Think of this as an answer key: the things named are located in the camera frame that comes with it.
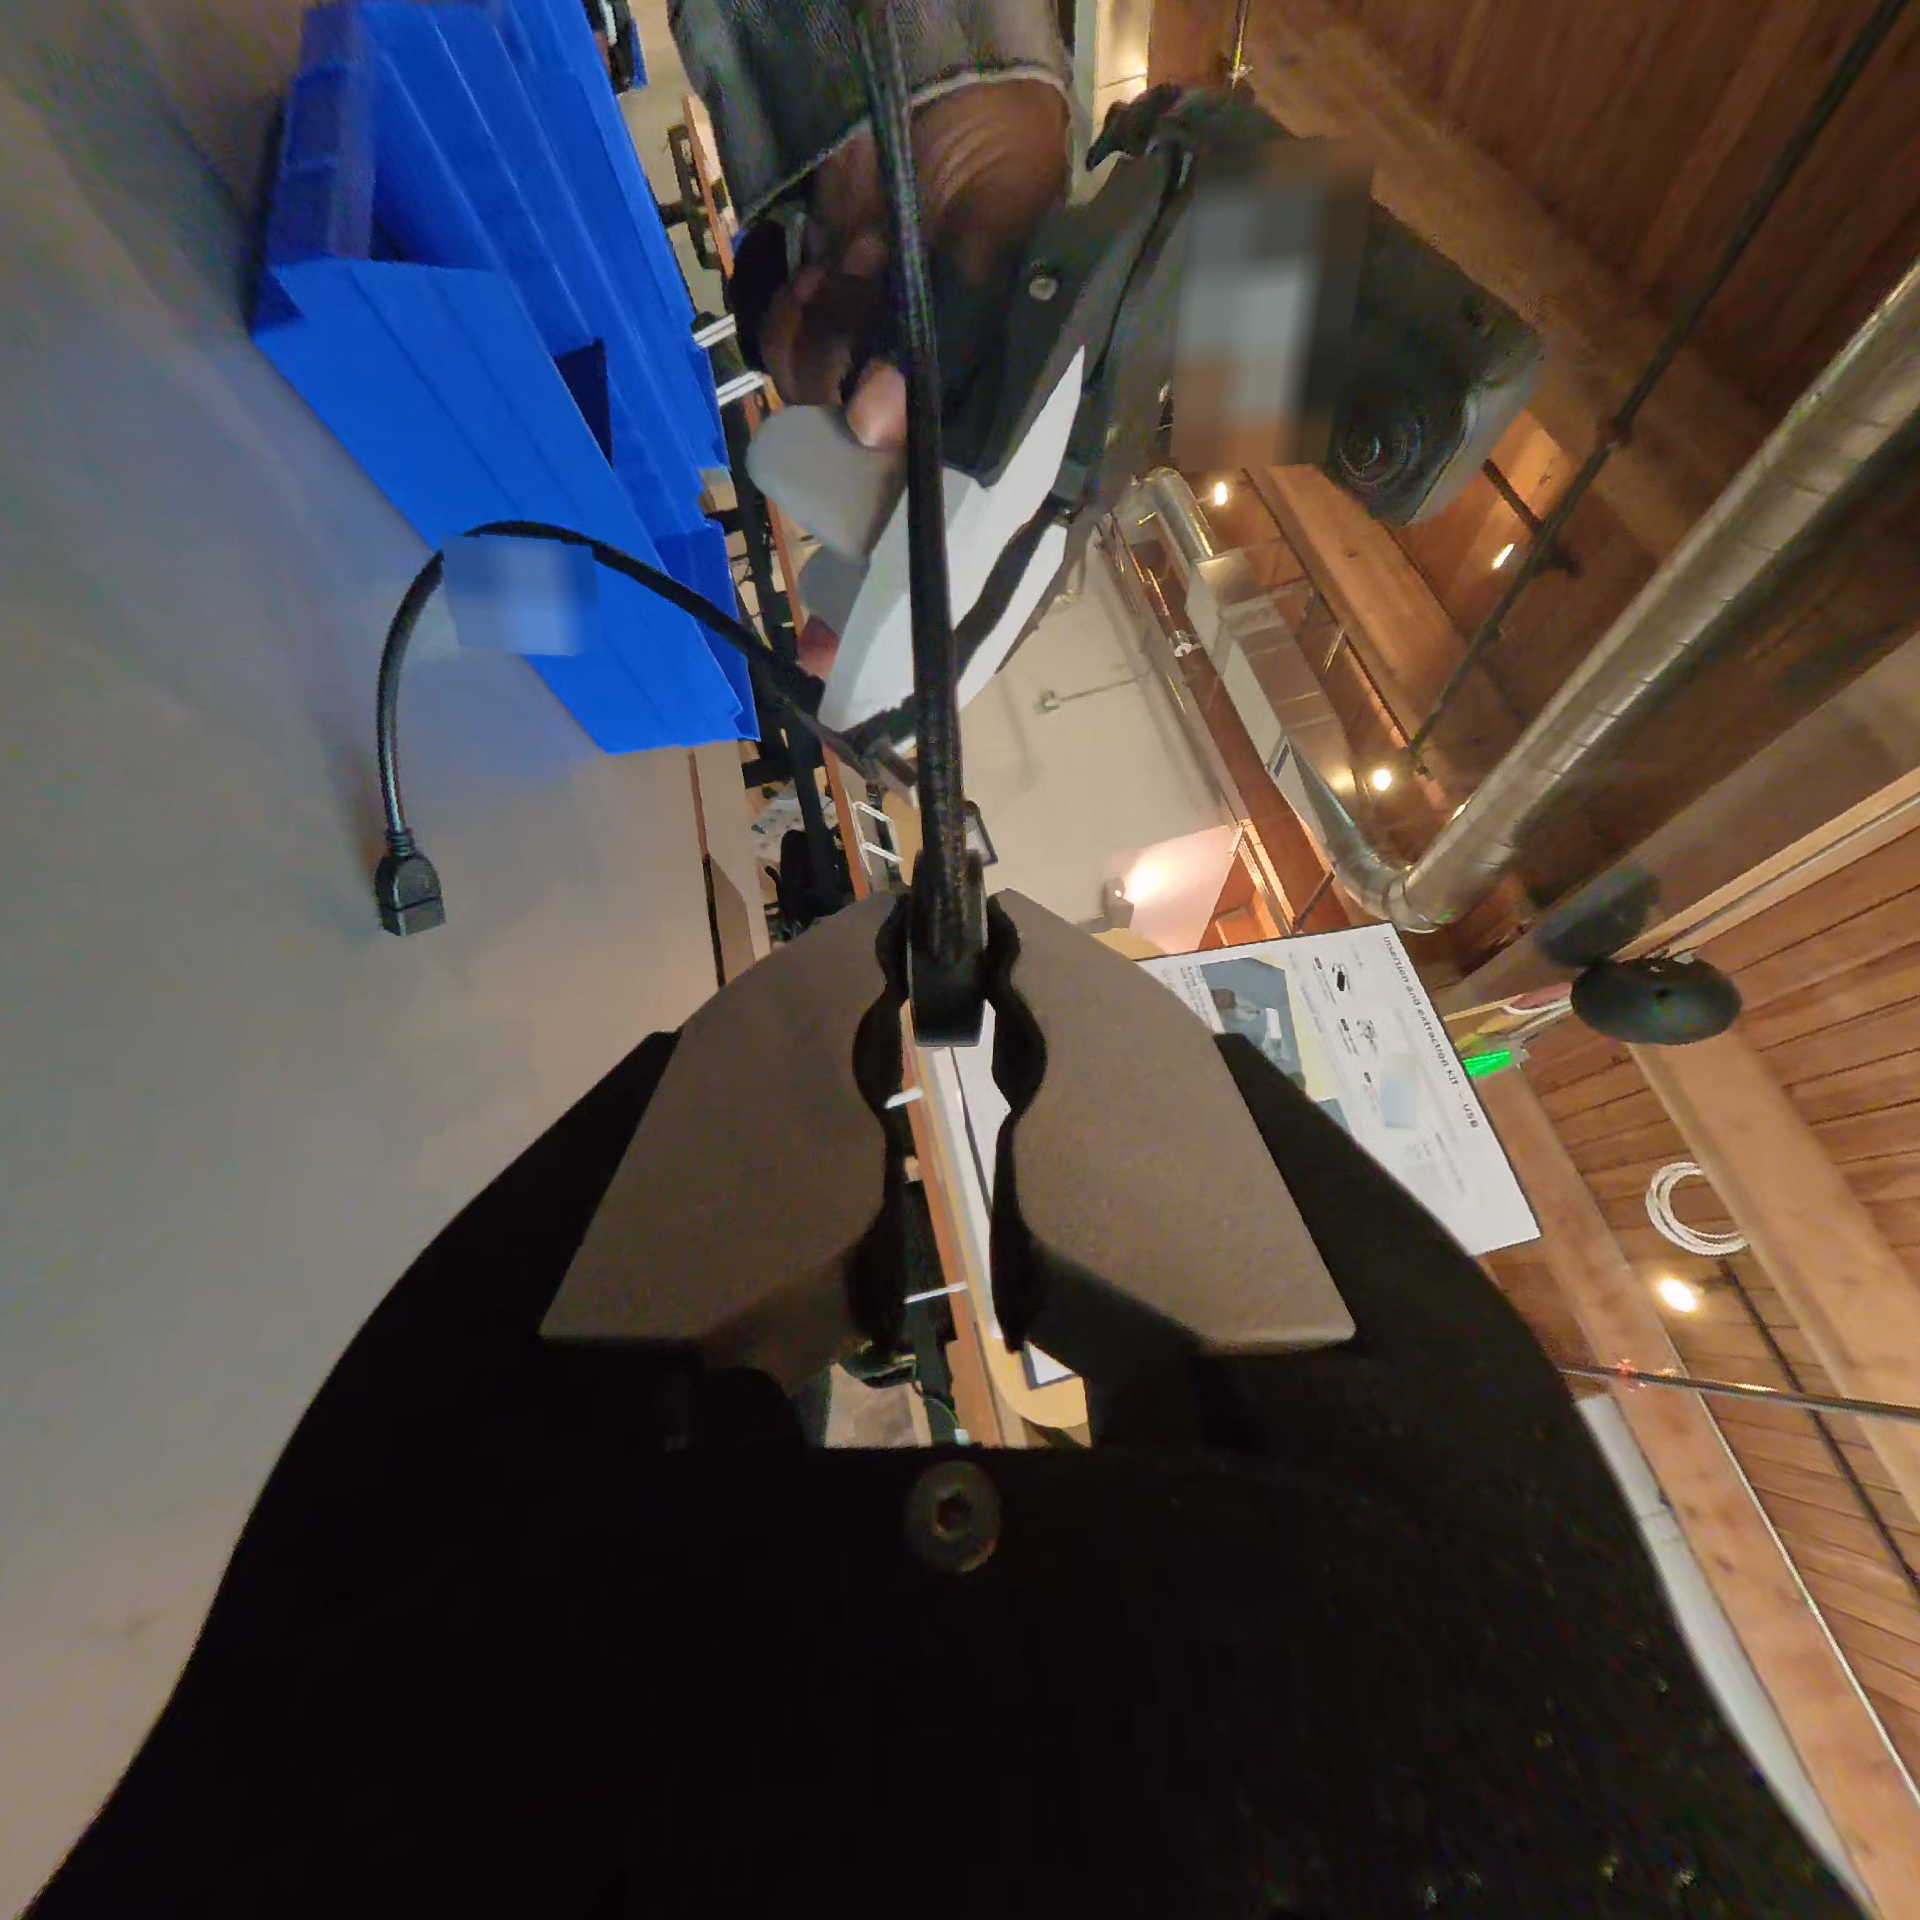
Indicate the green exit sign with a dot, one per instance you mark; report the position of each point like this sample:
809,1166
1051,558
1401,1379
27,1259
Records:
1488,1053

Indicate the person's left hand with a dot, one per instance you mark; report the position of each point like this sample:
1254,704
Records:
960,211

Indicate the black dome fixture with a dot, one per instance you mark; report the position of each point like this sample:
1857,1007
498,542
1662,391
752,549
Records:
1647,985

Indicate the printed paper sheet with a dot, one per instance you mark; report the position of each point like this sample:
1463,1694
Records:
1351,1081

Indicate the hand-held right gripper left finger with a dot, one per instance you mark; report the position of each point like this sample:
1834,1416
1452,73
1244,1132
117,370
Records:
722,1186

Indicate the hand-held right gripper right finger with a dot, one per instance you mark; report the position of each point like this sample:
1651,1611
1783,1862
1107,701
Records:
1171,1186

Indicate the large metal ventilation duct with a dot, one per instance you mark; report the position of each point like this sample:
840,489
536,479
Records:
1681,662

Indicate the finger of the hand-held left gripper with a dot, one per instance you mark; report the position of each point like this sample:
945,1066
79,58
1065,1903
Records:
945,585

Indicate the blue plastic bin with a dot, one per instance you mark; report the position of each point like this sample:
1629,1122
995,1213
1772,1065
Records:
482,330

